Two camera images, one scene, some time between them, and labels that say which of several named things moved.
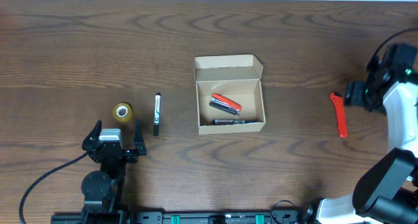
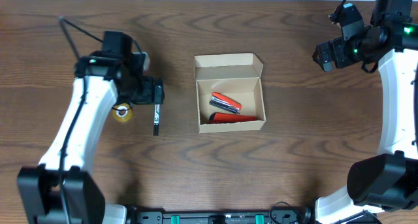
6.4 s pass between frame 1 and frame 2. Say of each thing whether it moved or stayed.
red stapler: stayed
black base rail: stayed
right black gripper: moved
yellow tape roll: stayed
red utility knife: moved
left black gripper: moved
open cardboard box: stayed
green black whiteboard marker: stayed
